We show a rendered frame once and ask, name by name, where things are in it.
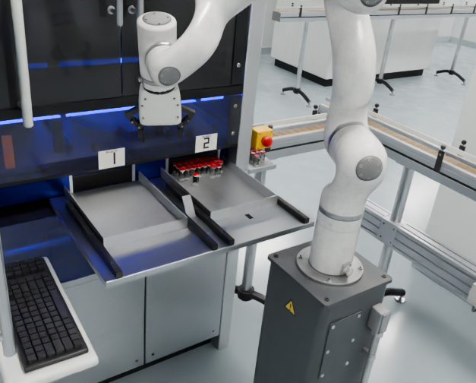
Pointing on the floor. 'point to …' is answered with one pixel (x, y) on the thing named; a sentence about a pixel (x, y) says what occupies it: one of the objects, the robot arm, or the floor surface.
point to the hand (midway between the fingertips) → (161, 135)
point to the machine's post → (242, 153)
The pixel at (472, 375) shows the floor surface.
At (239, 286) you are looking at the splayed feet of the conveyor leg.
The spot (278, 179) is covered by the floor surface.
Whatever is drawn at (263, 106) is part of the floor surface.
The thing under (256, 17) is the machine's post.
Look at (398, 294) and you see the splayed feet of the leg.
